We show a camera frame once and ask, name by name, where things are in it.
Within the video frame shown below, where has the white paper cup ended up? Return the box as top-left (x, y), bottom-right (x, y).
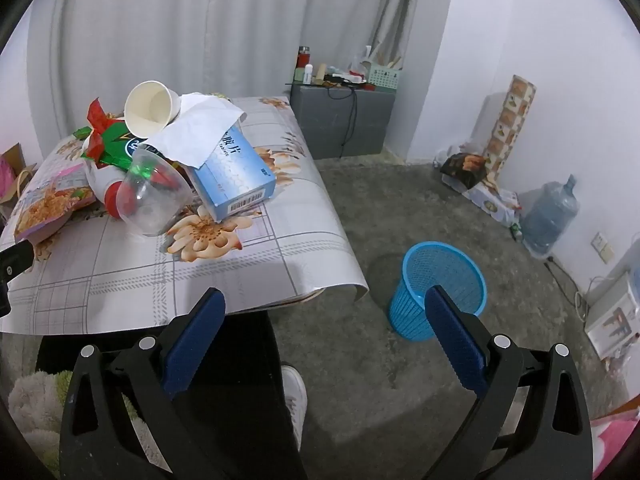
top-left (123, 80), bottom-right (182, 139)

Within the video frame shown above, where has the dark snack bag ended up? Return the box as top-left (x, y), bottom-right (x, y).
top-left (440, 152), bottom-right (488, 190)

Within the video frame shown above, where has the white tissue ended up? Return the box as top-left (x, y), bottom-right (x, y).
top-left (146, 92), bottom-right (248, 169)

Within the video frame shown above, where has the blue plastic wastebasket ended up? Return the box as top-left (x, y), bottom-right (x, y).
top-left (389, 241), bottom-right (488, 343)

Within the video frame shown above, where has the white bottle with red cap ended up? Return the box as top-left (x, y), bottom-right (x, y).
top-left (81, 127), bottom-right (161, 221)

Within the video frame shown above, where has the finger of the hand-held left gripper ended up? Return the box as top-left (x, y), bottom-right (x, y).
top-left (0, 242), bottom-right (35, 317)

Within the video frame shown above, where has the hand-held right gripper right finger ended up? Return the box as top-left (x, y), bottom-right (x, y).
top-left (425, 285), bottom-right (594, 480)

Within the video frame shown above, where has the green snack bag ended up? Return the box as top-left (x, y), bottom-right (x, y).
top-left (87, 119), bottom-right (176, 191)

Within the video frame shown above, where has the printed white carton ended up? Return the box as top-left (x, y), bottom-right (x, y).
top-left (462, 180), bottom-right (521, 226)

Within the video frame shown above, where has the grey curtain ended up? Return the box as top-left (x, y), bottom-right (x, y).
top-left (27, 0), bottom-right (458, 161)

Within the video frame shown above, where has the blue medicine box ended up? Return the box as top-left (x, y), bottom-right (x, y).
top-left (186, 125), bottom-right (277, 223)

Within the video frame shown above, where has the floral tablecloth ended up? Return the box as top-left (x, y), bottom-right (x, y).
top-left (0, 95), bottom-right (371, 336)

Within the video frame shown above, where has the clear plastic cup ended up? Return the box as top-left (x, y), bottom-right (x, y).
top-left (116, 144), bottom-right (193, 237)

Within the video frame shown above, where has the wall power outlet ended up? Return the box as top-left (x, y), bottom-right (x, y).
top-left (591, 232), bottom-right (616, 264)

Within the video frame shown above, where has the pink snack bag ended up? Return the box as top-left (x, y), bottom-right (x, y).
top-left (14, 160), bottom-right (98, 246)

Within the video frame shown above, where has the green plastic basket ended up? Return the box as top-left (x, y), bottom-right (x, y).
top-left (361, 62), bottom-right (402, 92)

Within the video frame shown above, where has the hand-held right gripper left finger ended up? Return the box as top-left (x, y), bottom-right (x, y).
top-left (59, 287), bottom-right (241, 480)

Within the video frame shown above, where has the grey cabinet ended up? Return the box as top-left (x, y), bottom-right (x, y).
top-left (289, 82), bottom-right (396, 160)

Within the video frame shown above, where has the person's white shoe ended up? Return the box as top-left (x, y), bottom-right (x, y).
top-left (280, 364), bottom-right (308, 453)

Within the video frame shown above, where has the cardboard box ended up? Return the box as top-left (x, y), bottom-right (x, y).
top-left (0, 142), bottom-right (38, 211)

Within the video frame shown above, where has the white appliance box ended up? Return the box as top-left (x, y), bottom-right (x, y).
top-left (584, 272), bottom-right (640, 361)

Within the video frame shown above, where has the fluffy white green rug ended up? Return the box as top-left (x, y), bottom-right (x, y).
top-left (7, 370), bottom-right (141, 466)

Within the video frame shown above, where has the blue water jug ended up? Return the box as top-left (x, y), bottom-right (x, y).
top-left (520, 174), bottom-right (581, 256)

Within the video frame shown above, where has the black cable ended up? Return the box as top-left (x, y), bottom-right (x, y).
top-left (327, 85), bottom-right (358, 160)

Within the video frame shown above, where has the red wrapper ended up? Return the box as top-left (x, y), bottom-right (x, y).
top-left (86, 98), bottom-right (126, 133)

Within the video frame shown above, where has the person's black trouser leg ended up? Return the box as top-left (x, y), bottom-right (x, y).
top-left (190, 310), bottom-right (308, 480)

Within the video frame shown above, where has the pink cloth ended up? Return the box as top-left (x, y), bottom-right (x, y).
top-left (590, 412), bottom-right (638, 478)

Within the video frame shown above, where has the patterned paper roll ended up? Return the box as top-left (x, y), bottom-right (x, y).
top-left (484, 74), bottom-right (537, 186)

